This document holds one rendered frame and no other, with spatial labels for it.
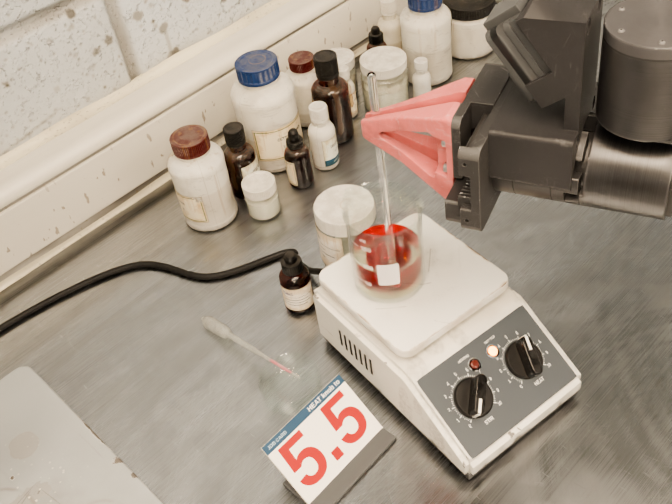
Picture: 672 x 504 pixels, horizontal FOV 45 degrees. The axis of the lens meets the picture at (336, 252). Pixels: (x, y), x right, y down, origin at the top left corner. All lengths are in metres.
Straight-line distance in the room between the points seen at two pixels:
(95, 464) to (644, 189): 0.48
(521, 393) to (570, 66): 0.30
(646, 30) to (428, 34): 0.58
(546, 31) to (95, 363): 0.53
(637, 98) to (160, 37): 0.62
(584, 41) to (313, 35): 0.64
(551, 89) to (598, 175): 0.06
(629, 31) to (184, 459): 0.48
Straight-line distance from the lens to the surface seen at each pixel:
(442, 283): 0.67
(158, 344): 0.80
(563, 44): 0.46
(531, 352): 0.66
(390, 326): 0.65
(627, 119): 0.47
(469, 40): 1.09
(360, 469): 0.67
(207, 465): 0.70
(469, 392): 0.65
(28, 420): 0.78
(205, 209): 0.87
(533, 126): 0.49
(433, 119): 0.51
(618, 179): 0.50
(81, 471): 0.73
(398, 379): 0.65
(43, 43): 0.89
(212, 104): 0.98
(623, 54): 0.45
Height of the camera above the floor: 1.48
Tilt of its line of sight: 44 degrees down
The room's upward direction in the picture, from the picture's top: 9 degrees counter-clockwise
